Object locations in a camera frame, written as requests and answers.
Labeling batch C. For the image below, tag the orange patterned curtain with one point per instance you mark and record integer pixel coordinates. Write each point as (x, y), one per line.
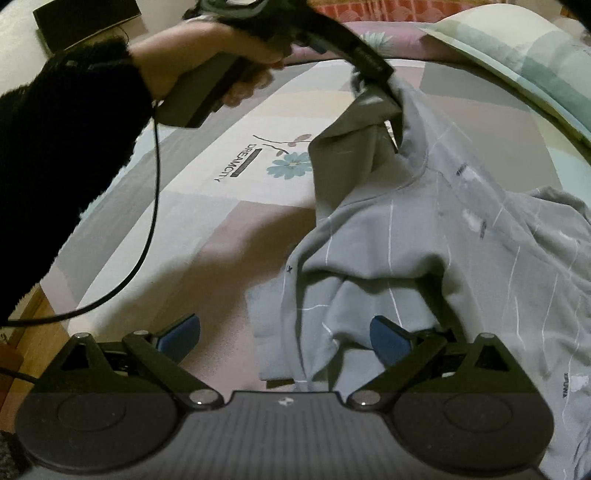
(392, 9)

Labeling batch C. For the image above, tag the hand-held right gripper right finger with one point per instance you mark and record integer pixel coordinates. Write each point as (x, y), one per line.
(388, 337)

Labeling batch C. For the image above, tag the black box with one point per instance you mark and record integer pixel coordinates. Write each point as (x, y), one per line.
(78, 21)

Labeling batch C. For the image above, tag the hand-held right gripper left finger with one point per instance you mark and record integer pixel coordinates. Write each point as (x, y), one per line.
(178, 334)

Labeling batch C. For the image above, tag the checked pillow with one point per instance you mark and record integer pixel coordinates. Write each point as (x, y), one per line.
(521, 55)

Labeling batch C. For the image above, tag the person's left hand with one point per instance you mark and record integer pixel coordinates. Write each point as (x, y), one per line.
(184, 55)

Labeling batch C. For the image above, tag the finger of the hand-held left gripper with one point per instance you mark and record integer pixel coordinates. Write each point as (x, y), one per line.
(355, 50)

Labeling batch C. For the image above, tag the patchwork bed sheet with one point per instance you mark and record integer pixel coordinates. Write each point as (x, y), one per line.
(207, 221)

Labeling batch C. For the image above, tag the grey printed pants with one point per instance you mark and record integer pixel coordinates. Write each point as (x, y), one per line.
(392, 240)

